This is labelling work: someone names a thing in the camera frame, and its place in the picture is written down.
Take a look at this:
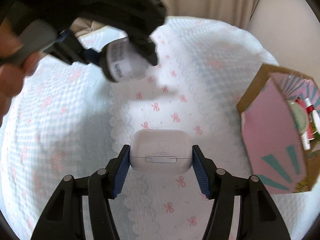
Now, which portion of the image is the small black-lidded white jar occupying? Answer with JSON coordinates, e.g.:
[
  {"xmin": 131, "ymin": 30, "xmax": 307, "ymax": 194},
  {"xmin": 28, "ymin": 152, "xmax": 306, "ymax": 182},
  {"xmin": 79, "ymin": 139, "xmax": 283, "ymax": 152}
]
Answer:
[{"xmin": 99, "ymin": 37, "xmax": 151, "ymax": 83}]

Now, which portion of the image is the white earbuds case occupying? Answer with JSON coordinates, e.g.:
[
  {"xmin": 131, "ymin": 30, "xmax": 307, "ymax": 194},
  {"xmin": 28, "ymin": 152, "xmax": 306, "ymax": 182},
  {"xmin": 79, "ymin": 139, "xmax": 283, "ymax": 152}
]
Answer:
[{"xmin": 130, "ymin": 129, "xmax": 193, "ymax": 175}]

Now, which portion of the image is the green-lidded jar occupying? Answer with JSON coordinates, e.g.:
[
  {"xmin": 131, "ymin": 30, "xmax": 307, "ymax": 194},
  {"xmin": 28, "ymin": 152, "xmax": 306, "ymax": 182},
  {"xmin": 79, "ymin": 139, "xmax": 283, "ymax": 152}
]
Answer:
[{"xmin": 287, "ymin": 100, "xmax": 309, "ymax": 134}]

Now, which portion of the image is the person's left hand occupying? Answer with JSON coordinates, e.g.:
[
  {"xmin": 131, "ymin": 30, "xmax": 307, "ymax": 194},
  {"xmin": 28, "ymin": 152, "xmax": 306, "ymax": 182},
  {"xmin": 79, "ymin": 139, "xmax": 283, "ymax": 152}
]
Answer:
[{"xmin": 0, "ymin": 20, "xmax": 41, "ymax": 119}]

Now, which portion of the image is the cardboard box with pink lining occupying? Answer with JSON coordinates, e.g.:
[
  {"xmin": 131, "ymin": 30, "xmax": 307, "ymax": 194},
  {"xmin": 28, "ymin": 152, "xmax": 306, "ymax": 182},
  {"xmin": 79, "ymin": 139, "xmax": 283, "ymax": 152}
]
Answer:
[{"xmin": 236, "ymin": 63, "xmax": 319, "ymax": 194}]

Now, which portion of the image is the red rectangular box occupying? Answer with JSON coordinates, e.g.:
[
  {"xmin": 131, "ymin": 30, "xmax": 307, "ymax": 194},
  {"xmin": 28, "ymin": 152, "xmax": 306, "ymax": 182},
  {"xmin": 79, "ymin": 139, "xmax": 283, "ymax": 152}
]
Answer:
[{"xmin": 292, "ymin": 97, "xmax": 315, "ymax": 140}]

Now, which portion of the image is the small white bottle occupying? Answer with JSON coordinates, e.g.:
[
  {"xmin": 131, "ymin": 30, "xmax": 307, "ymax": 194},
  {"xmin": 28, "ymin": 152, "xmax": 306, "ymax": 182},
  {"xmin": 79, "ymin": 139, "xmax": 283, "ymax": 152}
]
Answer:
[{"xmin": 304, "ymin": 98, "xmax": 320, "ymax": 142}]

